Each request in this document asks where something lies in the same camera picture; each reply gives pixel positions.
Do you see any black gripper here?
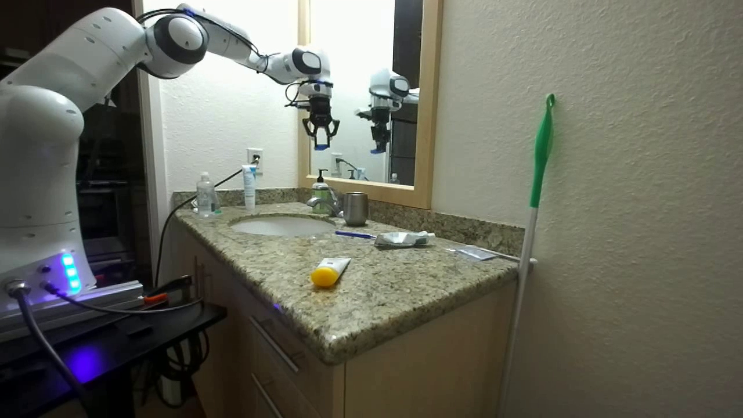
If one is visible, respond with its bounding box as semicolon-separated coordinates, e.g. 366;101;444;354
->
301;79;341;152

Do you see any white oval sink basin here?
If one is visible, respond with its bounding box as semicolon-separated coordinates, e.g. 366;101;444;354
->
227;215;340;239

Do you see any green soap pump bottle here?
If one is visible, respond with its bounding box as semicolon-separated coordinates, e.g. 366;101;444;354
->
311;170;336;218

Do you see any grey metal cup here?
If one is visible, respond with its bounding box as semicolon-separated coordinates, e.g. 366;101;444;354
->
343;190;371;228

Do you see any white CeraVe lotion bottle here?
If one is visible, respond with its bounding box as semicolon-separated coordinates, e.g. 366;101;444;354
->
240;163;260;211

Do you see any wood framed mirror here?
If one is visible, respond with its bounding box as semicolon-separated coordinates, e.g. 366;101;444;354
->
296;0;444;211

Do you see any clear bottle white cap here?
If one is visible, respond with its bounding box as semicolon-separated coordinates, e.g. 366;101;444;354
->
196;170;217;218

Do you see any white grey toothpaste tube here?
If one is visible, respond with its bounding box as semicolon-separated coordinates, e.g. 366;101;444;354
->
371;230;437;252

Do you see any white tube yellow cap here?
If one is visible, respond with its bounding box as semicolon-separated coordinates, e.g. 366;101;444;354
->
308;255;354;294

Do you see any orange black clamp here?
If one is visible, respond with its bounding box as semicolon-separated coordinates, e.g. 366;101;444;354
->
139;273;197;310

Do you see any granite vanity cabinet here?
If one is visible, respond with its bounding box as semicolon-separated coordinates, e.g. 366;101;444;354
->
172;224;521;418

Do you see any black robot cart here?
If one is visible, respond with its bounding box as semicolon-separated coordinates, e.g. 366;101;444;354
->
0;298;229;418

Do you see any black power cable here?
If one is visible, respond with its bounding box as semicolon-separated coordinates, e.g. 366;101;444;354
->
150;165;248;290

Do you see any green handled white mop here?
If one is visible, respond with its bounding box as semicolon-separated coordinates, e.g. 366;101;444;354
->
495;91;559;418

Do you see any black cable bundle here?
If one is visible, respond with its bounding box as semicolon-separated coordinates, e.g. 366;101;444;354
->
156;332;214;410

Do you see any aluminium extrusion rail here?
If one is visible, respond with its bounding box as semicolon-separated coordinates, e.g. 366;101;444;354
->
0;280;147;338

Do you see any black base cable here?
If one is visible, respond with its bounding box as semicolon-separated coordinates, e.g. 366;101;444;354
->
8;282;89;390
39;282;200;319

